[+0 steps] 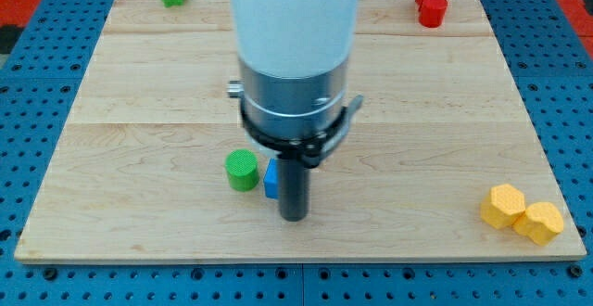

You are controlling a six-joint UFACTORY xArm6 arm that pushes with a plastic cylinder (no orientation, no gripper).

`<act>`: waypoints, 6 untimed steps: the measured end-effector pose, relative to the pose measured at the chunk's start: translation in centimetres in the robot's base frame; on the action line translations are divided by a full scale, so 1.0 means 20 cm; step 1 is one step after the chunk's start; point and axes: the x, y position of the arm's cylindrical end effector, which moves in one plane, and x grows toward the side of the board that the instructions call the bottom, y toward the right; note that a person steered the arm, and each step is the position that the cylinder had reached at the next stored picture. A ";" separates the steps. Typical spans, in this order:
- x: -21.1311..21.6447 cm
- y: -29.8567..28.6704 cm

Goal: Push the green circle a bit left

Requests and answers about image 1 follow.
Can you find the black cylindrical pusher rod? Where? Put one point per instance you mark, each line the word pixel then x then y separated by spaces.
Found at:
pixel 293 189

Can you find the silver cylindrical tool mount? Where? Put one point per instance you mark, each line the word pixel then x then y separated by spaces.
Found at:
pixel 300 118

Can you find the green cylinder block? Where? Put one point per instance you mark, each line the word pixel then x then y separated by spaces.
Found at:
pixel 242 170

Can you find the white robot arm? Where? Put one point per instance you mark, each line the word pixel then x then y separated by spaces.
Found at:
pixel 293 57

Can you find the blue cube block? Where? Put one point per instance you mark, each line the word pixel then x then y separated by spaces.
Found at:
pixel 270 180

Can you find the wooden board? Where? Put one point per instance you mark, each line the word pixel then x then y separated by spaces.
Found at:
pixel 138 173

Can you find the red cylinder block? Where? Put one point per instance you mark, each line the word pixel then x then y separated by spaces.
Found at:
pixel 432 12

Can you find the yellow hexagon block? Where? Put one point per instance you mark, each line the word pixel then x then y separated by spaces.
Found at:
pixel 502 206

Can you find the yellow heart block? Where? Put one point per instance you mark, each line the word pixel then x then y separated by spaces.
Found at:
pixel 541 222

